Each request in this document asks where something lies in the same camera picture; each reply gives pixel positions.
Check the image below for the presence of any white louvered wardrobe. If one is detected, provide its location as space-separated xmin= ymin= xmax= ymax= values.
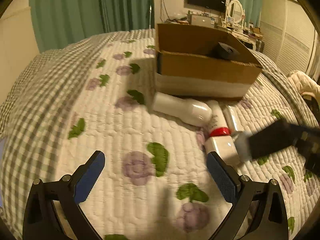
xmin=260 ymin=0 xmax=317 ymax=74

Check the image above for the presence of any light blue small case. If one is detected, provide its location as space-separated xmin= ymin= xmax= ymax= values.
xmin=233 ymin=132 xmax=252 ymax=163

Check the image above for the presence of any black usb charger block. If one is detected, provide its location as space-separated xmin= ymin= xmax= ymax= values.
xmin=208 ymin=42 xmax=240 ymax=60

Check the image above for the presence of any white rectangular power bank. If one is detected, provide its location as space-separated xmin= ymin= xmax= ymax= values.
xmin=204 ymin=135 xmax=240 ymax=166

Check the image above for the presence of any large green curtain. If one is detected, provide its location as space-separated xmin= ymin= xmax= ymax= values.
xmin=29 ymin=0 xmax=155 ymax=52

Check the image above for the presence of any white oval vanity mirror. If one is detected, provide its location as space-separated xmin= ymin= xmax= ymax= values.
xmin=226 ymin=0 xmax=245 ymax=24

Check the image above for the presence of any brown lipstick tube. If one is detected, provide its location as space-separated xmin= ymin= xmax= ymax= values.
xmin=222 ymin=105 xmax=244 ymax=134

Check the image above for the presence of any white bottle red cap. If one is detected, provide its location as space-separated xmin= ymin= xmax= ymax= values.
xmin=206 ymin=100 xmax=231 ymax=137

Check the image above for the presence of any white dressing table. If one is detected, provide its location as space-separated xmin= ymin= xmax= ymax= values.
xmin=214 ymin=24 xmax=265 ymax=53

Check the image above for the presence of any white hair dryer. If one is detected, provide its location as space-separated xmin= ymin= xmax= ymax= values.
xmin=152 ymin=92 xmax=212 ymax=127

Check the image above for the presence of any grey mini fridge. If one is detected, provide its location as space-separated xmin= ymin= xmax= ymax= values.
xmin=187 ymin=14 xmax=215 ymax=28

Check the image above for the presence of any cream puffy jacket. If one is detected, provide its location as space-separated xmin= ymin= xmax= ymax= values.
xmin=287 ymin=70 xmax=320 ymax=103

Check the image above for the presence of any green checkered bed sheet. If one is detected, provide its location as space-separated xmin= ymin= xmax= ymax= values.
xmin=0 ymin=28 xmax=320 ymax=240

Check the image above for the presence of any brown cardboard box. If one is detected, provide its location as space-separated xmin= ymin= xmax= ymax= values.
xmin=155 ymin=23 xmax=262 ymax=100

